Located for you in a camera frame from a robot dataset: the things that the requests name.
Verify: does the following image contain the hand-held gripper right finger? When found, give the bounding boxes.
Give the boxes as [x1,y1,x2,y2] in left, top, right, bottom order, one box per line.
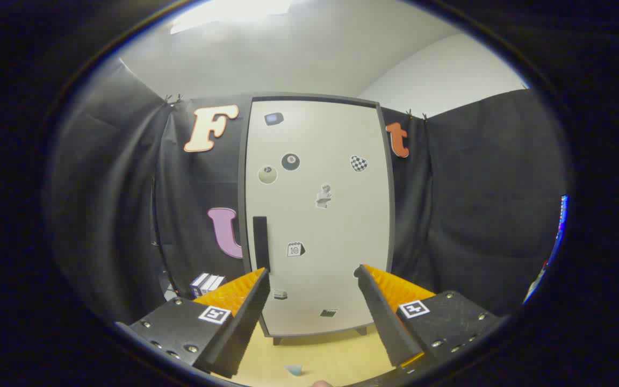
[354,264,503,369]

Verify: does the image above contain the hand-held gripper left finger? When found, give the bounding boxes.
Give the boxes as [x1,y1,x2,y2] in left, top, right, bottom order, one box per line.
[115,267,271,379]

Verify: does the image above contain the black door handle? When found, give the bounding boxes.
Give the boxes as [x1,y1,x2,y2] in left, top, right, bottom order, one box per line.
[253,216,271,272]

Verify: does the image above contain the white cabinet door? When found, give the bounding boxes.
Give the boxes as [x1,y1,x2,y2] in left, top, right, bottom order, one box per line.
[245,99,393,336]

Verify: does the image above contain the white and purple boxes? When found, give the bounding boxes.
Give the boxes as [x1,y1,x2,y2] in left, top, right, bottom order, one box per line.
[190,273,227,298]

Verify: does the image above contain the grey cabinet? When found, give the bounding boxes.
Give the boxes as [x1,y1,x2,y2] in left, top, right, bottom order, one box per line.
[237,92,396,345]

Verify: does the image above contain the black backdrop cloth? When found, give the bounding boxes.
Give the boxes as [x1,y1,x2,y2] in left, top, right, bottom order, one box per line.
[46,56,571,328]

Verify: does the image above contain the computer monitor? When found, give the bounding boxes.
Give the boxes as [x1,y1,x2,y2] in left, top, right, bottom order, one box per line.
[554,195,570,259]

